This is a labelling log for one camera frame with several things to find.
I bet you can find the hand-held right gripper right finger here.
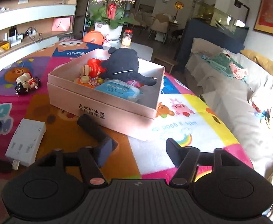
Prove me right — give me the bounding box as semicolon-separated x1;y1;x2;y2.
166;138;235;188

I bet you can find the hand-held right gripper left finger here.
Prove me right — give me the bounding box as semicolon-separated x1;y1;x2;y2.
37;137;118;189

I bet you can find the black cylindrical object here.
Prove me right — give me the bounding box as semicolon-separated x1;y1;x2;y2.
77;115;115;145

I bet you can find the silver cardboard box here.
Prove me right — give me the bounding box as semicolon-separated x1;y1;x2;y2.
47;49;166;141

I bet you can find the blue white tissue pack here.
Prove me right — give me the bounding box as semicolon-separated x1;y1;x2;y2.
94;79;143;103

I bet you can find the red yellow toy camera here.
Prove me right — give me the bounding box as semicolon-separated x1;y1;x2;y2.
74;58;108;87

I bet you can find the black plush toy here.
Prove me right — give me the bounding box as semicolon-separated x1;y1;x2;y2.
100;47;158;87

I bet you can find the colourful cartoon desktop mat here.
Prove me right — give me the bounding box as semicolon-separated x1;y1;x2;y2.
0;38;255;185

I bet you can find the white power adapter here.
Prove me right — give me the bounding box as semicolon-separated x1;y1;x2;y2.
5;119;46;171

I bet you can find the cartoon face toy figure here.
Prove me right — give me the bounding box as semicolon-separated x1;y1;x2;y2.
15;72;42;97

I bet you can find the pink plastic toy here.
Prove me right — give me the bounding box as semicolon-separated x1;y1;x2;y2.
127;79;142;88

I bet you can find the grey sofa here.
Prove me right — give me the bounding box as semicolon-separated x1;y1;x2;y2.
185;37;273;224

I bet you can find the wooden stool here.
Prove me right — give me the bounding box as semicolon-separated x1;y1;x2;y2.
152;56;178;74

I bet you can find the small blue toy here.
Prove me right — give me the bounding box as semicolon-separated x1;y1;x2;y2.
254;109;270;122

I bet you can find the green cloth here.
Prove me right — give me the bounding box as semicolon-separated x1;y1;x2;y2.
204;52;236;78

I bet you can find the pink cloth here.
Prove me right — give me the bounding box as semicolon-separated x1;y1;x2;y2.
229;62;249;80

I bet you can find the white printed blanket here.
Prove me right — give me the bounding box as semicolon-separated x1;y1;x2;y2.
249;86;273;131

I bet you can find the dark blue cabinet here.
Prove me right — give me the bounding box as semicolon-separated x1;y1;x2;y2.
176;17;249;66

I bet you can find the red lidded candy jar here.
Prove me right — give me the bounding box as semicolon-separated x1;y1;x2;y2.
122;29;133;46

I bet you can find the orange helmet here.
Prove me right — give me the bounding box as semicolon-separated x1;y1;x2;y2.
83;30;107;45

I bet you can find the pink paper bag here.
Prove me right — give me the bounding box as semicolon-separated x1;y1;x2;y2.
51;17;71;32

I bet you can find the potted pink orchid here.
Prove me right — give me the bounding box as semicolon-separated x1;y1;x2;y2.
89;0;136;40

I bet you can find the yellow pillow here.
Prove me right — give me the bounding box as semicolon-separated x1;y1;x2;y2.
240;49;273;80

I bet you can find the beige dining chair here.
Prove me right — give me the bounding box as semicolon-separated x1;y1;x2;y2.
149;14;170;42
131;13;146;31

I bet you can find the glass fish tank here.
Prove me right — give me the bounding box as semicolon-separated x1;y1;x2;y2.
196;0;250;34

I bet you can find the tangle of cables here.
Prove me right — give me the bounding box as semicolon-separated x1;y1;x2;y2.
26;27;41;38

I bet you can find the wooden media wall unit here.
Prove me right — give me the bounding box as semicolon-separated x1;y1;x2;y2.
0;0;86;80

